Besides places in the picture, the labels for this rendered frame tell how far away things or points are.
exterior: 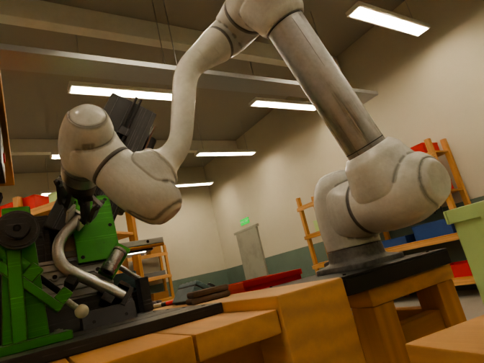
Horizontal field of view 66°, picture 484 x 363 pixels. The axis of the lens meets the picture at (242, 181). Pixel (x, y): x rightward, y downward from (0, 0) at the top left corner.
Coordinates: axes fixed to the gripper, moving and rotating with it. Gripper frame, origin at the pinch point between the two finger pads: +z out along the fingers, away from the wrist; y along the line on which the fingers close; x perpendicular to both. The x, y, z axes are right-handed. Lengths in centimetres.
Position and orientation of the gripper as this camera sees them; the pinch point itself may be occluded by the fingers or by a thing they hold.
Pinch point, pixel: (75, 217)
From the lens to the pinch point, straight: 112.9
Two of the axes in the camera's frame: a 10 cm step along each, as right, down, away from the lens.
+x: -3.7, 6.4, -6.8
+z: -3.9, 5.6, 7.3
